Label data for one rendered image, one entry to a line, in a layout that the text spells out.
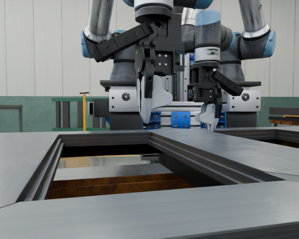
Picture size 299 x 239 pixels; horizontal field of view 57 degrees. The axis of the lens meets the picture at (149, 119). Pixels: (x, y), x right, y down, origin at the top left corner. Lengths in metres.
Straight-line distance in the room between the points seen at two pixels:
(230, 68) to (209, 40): 0.52
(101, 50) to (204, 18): 0.43
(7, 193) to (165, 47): 0.36
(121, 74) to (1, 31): 10.64
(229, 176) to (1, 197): 0.29
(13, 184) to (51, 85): 10.63
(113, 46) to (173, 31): 0.12
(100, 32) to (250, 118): 0.73
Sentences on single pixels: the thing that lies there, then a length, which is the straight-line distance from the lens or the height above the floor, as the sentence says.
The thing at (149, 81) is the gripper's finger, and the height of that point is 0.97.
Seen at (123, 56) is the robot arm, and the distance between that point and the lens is 1.27.
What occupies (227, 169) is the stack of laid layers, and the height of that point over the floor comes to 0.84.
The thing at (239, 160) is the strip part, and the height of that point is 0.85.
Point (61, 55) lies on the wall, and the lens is 10.98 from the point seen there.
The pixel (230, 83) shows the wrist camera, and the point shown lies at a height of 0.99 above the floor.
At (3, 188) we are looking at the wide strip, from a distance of 0.31.
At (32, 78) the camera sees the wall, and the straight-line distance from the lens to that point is 11.14.
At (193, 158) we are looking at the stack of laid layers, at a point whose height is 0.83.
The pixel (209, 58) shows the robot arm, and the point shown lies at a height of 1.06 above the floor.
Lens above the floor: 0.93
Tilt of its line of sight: 3 degrees down
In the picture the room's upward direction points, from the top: straight up
